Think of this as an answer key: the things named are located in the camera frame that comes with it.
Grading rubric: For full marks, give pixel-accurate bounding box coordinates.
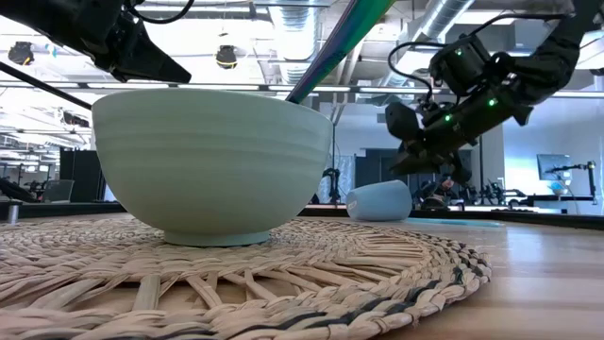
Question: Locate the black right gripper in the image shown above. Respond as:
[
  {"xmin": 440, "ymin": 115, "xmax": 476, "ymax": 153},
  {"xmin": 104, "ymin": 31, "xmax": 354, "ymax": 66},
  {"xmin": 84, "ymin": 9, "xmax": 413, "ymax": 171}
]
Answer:
[{"xmin": 384, "ymin": 79, "xmax": 535, "ymax": 186}]

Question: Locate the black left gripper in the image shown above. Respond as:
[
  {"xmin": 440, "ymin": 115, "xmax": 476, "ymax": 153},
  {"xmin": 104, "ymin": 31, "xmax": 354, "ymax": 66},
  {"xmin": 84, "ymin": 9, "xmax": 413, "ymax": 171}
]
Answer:
[{"xmin": 0, "ymin": 0, "xmax": 193, "ymax": 85}]

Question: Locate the blue plastic cup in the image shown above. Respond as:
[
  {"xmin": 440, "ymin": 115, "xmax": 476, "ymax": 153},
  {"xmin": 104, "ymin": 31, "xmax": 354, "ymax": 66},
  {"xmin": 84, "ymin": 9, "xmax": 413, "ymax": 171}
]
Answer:
[{"xmin": 344, "ymin": 178, "xmax": 414, "ymax": 223}]

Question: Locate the purple green utensil handle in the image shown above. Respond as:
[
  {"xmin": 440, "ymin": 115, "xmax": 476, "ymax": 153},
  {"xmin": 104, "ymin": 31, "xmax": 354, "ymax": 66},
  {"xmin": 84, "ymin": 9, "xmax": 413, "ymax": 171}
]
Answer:
[{"xmin": 285, "ymin": 0, "xmax": 398, "ymax": 106}]

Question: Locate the person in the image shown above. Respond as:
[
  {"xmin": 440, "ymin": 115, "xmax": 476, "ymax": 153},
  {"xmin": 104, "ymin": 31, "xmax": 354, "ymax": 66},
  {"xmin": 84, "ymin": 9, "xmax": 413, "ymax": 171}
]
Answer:
[{"xmin": 421, "ymin": 175, "xmax": 468, "ymax": 212}]

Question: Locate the black hanging ceiling lamp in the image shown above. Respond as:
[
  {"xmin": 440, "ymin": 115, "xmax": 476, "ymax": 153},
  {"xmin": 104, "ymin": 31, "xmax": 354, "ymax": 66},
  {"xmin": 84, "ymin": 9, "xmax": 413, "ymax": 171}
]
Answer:
[
  {"xmin": 7, "ymin": 41, "xmax": 36, "ymax": 67},
  {"xmin": 215, "ymin": 43, "xmax": 239, "ymax": 71}
]

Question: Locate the thin black rod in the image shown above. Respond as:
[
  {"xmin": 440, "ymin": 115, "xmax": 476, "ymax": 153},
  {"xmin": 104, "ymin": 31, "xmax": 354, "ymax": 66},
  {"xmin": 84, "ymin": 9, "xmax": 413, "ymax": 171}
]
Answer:
[{"xmin": 0, "ymin": 60, "xmax": 94, "ymax": 111}]

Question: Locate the background computer monitor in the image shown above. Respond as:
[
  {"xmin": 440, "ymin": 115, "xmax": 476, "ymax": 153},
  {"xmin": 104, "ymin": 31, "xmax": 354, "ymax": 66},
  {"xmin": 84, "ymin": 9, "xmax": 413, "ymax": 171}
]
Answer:
[{"xmin": 536, "ymin": 153, "xmax": 574, "ymax": 183}]

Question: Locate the pale green ceramic bowl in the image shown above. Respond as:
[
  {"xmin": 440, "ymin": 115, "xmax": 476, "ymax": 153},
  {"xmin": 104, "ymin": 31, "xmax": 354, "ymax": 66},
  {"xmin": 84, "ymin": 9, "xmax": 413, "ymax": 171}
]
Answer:
[{"xmin": 90, "ymin": 88, "xmax": 335, "ymax": 248}]

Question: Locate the black cabinet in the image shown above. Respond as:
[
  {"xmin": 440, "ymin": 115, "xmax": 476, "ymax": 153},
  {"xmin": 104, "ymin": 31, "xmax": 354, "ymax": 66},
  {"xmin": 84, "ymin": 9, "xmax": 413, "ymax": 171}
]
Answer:
[{"xmin": 58, "ymin": 147, "xmax": 108, "ymax": 205}]

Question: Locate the grey background chair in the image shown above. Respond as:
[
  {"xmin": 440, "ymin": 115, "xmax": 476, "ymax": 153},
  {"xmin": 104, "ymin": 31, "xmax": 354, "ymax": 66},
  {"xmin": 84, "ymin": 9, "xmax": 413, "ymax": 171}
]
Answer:
[{"xmin": 42, "ymin": 178, "xmax": 76, "ymax": 205}]

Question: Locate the round woven straw placemat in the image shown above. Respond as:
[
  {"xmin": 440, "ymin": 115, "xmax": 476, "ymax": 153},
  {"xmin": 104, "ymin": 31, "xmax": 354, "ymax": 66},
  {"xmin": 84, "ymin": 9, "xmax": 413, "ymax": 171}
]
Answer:
[{"xmin": 0, "ymin": 215, "xmax": 494, "ymax": 340}]

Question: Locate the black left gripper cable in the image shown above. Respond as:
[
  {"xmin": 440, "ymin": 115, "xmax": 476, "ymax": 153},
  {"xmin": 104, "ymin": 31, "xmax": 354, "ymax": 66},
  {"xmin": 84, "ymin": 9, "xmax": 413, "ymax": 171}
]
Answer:
[{"xmin": 124, "ymin": 0, "xmax": 196, "ymax": 26}]

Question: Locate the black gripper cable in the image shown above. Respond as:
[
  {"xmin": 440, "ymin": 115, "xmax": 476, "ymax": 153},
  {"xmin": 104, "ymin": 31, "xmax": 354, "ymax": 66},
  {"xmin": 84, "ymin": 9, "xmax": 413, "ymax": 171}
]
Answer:
[
  {"xmin": 387, "ymin": 41, "xmax": 445, "ymax": 106},
  {"xmin": 124, "ymin": 0, "xmax": 196, "ymax": 26}
]

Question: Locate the black gantry frame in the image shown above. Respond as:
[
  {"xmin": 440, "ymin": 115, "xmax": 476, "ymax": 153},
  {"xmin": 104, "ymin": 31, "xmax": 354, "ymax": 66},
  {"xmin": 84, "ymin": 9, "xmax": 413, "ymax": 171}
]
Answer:
[{"xmin": 477, "ymin": 139, "xmax": 486, "ymax": 205}]

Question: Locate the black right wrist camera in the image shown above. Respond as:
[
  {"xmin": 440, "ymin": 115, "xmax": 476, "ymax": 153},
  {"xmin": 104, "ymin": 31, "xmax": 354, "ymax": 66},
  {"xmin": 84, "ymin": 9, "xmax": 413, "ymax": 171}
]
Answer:
[{"xmin": 428, "ymin": 34, "xmax": 493, "ymax": 96}]

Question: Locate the black aluminium table frame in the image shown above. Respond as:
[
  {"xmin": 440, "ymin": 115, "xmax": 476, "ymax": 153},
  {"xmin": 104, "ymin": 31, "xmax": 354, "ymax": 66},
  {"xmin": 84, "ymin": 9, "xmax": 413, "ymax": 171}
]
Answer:
[{"xmin": 0, "ymin": 200, "xmax": 604, "ymax": 232}]

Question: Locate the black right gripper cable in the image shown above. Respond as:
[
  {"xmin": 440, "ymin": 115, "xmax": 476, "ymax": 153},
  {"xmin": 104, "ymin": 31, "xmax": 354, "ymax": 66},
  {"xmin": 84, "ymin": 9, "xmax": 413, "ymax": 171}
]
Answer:
[{"xmin": 387, "ymin": 41, "xmax": 445, "ymax": 106}]

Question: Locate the ribbed silver ceiling duct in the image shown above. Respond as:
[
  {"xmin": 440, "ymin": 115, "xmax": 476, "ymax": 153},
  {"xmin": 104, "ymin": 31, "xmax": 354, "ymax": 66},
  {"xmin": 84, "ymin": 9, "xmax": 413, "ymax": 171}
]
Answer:
[{"xmin": 267, "ymin": 0, "xmax": 327, "ymax": 87}]

